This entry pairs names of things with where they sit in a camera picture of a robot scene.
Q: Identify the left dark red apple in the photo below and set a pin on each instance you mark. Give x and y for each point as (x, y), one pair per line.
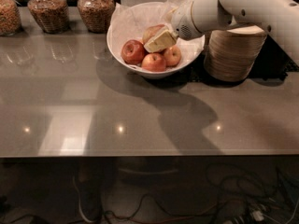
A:
(133, 52)

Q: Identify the white ceramic bowl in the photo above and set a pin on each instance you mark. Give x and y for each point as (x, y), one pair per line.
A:
(155, 72)

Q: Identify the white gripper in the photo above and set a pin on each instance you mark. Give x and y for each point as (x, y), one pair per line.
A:
(183, 20)

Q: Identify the white tissue paper liner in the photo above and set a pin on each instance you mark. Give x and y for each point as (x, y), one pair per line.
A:
(130, 22)

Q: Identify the right glass cereal jar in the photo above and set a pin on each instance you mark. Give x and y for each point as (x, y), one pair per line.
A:
(96, 14)

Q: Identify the black sneaker white sole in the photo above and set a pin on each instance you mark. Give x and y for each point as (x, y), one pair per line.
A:
(87, 187)

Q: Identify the left glass cereal jar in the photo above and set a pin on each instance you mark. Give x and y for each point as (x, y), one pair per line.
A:
(10, 19)

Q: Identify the front stack paper bowls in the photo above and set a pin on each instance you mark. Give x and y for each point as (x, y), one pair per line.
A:
(232, 53)

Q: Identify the middle glass cereal jar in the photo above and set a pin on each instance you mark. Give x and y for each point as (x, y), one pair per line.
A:
(50, 15)

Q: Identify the glass cereal jar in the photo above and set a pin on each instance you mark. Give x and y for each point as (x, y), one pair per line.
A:
(50, 15)
(10, 19)
(96, 14)

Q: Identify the red yellow apple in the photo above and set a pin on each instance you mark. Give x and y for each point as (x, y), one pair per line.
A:
(154, 62)
(150, 32)
(172, 56)

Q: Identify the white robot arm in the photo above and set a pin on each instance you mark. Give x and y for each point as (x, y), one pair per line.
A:
(194, 18)

